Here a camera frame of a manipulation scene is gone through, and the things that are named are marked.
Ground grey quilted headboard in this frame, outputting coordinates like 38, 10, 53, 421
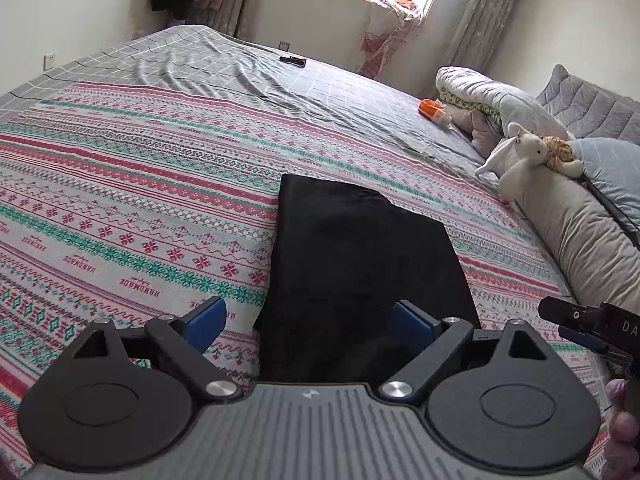
535, 64, 640, 146

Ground beige patterned curtain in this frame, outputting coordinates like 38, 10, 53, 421
200, 0, 273, 43
442, 0, 526, 68

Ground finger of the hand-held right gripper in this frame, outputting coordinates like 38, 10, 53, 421
539, 296, 607, 334
557, 325, 634, 364

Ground white plush rabbit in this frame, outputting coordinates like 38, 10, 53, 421
474, 122, 548, 205

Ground long beige bolster pillow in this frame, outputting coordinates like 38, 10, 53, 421
515, 170, 640, 312

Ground black pants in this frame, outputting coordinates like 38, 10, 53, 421
252, 173, 479, 387

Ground black cable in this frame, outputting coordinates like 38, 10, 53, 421
582, 175, 640, 251

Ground folded white quilt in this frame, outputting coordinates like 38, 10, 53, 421
435, 66, 576, 143

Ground person's right hand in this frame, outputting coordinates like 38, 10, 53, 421
602, 379, 640, 480

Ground red green patterned blanket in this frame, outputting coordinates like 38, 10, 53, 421
0, 80, 617, 480

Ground orange packet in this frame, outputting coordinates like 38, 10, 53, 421
419, 99, 453, 125

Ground pink patterned hanging cloth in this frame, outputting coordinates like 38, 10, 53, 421
357, 0, 426, 77

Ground light blue checked pillow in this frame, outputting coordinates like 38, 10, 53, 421
570, 137, 640, 251

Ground pale pink cloth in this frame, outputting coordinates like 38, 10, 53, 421
450, 107, 501, 153

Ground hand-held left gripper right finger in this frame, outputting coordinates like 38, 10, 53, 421
378, 300, 550, 402

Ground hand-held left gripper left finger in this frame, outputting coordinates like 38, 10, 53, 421
70, 296, 244, 402

